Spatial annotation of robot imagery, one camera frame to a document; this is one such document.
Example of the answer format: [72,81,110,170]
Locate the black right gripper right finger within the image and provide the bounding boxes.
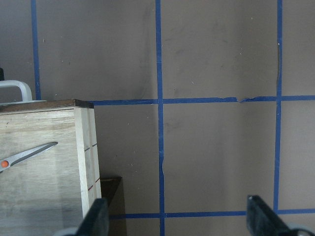
[247,195,315,236]

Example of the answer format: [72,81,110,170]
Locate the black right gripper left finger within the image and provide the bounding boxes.
[55,198,110,236]

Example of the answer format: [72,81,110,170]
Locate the grey orange scissors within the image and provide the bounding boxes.
[0,142,58,173]

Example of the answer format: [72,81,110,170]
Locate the open wooden drawer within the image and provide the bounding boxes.
[0,99,101,236]

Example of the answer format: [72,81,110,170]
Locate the white drawer handle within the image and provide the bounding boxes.
[0,80,46,106]

